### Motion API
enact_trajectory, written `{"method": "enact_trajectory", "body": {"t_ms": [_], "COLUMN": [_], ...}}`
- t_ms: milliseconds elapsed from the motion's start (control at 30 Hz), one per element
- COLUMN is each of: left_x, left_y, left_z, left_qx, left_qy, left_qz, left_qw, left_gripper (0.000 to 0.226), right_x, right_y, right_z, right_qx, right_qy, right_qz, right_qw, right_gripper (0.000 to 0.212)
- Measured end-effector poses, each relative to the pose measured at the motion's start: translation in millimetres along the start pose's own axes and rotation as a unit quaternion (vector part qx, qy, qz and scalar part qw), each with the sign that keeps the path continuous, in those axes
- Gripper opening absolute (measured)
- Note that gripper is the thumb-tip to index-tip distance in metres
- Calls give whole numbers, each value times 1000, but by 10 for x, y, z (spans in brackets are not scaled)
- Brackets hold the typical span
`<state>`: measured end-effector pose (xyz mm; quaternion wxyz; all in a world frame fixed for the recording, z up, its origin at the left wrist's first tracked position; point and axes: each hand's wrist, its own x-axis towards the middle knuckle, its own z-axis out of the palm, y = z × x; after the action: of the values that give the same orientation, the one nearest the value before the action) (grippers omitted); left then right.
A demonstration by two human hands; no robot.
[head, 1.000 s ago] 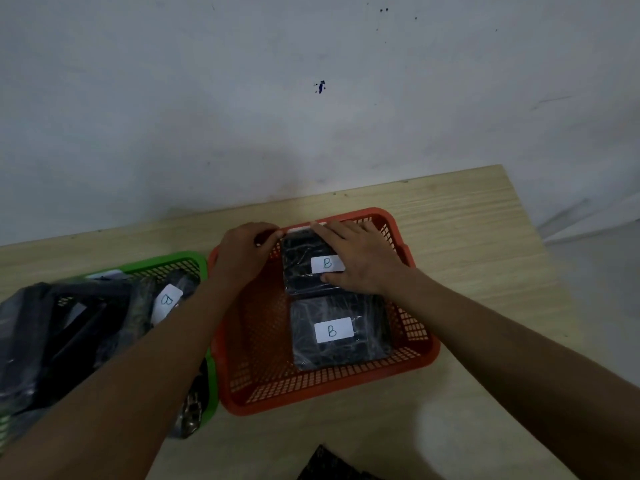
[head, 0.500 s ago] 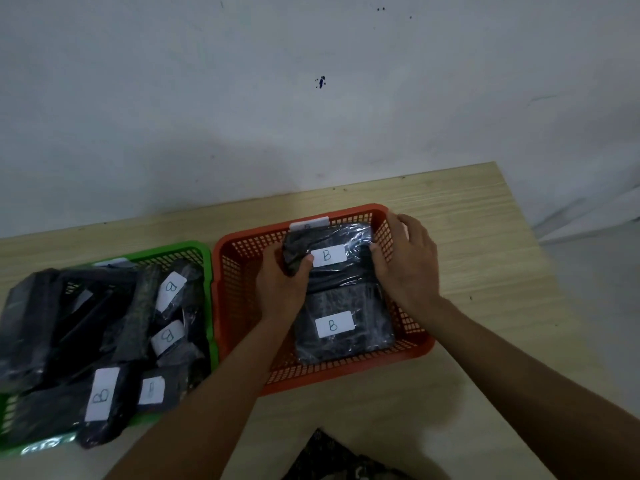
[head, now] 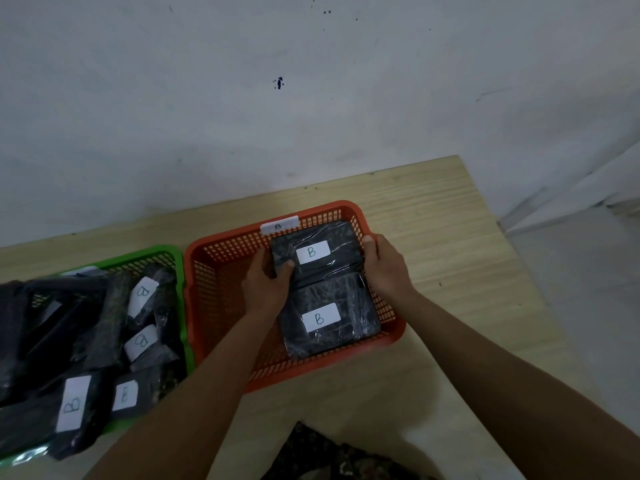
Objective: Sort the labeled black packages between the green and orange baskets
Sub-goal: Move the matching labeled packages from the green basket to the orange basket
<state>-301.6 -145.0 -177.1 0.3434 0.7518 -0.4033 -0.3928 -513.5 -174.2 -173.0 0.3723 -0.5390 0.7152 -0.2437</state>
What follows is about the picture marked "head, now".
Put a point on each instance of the person's left forearm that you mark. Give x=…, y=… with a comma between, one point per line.
x=200, y=394

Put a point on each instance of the black packet white label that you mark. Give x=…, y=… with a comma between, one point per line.
x=345, y=294
x=330, y=234

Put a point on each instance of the orange plastic basket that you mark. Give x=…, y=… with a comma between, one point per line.
x=220, y=304

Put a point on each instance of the white tag on green basket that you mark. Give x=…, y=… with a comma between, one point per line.
x=80, y=270

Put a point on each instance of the pile of black wrapped packets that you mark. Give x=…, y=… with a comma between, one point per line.
x=100, y=334

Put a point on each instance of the person's right thumb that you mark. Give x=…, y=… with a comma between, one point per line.
x=369, y=247

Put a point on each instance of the green plastic basket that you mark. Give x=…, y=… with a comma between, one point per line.
x=150, y=255

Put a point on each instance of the person's right forearm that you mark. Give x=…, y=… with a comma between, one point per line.
x=500, y=374

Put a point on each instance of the person's left thumb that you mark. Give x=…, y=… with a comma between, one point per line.
x=285, y=267

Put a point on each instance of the person's left hand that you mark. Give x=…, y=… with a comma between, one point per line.
x=265, y=294

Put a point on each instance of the person's dark patterned clothing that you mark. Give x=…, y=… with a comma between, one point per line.
x=320, y=457

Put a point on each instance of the white tag on orange basket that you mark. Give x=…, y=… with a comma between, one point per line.
x=279, y=225

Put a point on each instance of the person's right hand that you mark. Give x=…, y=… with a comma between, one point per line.
x=390, y=274

